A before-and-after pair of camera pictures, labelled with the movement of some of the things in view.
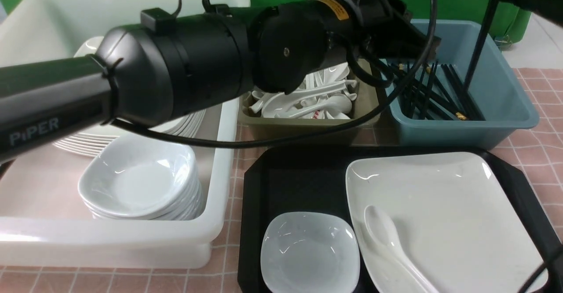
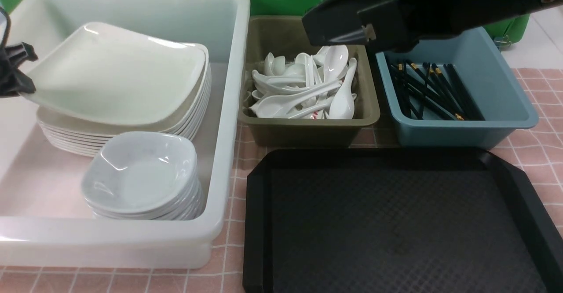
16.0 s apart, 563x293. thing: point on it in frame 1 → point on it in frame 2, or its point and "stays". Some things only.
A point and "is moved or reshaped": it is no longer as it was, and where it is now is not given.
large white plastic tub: [43, 221] stays
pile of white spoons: [326, 93] stays
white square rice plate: [458, 221] is moved or reshaped
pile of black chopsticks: [433, 92] stays
